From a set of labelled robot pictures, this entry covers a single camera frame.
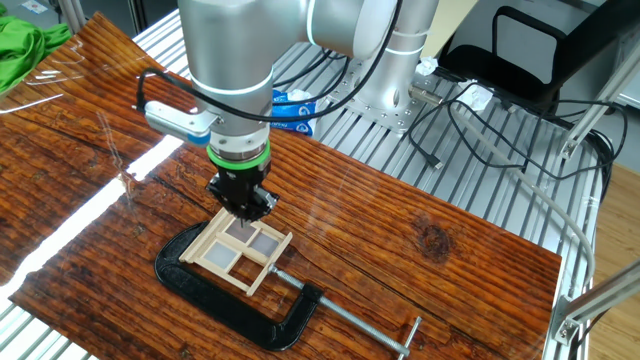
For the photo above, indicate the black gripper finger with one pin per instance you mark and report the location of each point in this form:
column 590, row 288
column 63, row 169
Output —
column 222, row 196
column 262, row 202

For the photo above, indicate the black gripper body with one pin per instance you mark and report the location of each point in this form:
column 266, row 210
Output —
column 240, row 185

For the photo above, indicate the wooden frosted window sash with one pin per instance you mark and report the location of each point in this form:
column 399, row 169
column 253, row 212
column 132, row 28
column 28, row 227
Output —
column 220, row 255
column 263, row 245
column 240, row 234

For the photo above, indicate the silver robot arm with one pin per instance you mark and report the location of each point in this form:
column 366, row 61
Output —
column 230, row 50

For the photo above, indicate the blue tissue pack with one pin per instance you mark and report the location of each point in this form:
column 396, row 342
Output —
column 295, row 117

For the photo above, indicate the black metal C-clamp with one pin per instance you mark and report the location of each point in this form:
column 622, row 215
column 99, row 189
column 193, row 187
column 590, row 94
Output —
column 220, row 305

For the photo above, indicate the wood-grain table mat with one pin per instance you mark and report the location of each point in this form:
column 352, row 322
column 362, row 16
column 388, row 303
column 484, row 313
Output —
column 400, row 210

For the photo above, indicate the crumpled white paper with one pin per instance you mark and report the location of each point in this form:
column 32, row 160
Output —
column 475, row 95
column 426, row 65

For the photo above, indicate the aluminium posts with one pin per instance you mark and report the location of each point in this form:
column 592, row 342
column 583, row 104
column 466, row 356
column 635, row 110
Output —
column 70, row 15

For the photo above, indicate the green cloth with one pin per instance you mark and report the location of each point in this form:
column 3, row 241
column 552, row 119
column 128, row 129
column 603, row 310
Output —
column 25, row 45

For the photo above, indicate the black office chair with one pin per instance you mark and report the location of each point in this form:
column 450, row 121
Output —
column 480, row 65

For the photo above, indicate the miniature wooden window frame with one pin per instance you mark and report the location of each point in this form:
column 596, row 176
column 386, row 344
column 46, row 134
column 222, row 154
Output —
column 207, row 236

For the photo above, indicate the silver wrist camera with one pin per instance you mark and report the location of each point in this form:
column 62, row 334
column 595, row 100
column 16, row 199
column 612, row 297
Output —
column 175, row 122

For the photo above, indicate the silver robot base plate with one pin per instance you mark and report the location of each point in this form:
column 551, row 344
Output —
column 385, row 117

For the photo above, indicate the aluminium frame strut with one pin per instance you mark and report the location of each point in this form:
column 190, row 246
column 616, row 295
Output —
column 600, row 300
column 595, row 110

